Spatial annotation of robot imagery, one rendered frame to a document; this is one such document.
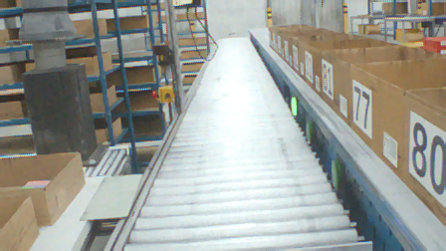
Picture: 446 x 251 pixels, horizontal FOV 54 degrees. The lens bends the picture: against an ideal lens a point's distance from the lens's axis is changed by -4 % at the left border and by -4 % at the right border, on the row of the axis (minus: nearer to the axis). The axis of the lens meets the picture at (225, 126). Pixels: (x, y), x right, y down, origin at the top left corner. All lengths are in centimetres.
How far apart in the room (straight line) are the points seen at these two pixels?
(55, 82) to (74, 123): 15
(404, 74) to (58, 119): 108
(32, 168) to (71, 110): 25
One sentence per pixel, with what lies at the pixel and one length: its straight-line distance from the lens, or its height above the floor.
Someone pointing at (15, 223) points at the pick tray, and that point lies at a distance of 100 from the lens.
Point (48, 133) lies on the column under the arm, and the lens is 160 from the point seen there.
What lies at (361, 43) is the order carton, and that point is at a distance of 202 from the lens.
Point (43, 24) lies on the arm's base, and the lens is 156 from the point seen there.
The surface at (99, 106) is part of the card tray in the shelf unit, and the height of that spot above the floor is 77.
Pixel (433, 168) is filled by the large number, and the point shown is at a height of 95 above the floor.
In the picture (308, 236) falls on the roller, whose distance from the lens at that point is 96.
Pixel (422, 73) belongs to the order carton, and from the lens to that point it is 127.
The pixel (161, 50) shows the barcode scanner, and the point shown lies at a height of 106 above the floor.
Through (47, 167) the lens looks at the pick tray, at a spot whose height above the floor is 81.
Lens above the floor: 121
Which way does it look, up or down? 14 degrees down
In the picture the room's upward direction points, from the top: 5 degrees counter-clockwise
